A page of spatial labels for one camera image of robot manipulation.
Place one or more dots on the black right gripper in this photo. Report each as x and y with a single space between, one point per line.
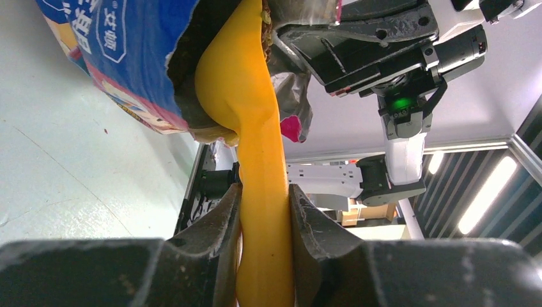
374 43

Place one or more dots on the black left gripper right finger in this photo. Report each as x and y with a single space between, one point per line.
333 267

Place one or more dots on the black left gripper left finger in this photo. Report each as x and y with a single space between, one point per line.
196 267

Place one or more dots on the yellow plastic food scoop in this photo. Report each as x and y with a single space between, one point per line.
233 86

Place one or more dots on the colourful cat food bag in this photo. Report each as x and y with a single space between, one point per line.
143 55

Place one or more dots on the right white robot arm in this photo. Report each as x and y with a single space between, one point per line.
406 104

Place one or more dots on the brown kibble pet food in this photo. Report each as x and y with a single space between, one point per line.
266 29

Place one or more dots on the cardboard box outside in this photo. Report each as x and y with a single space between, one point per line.
359 215

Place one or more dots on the ceiling light strips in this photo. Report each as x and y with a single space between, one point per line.
463 191

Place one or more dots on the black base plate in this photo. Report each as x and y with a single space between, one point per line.
215 169

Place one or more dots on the aluminium corner post right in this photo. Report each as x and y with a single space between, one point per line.
514 143

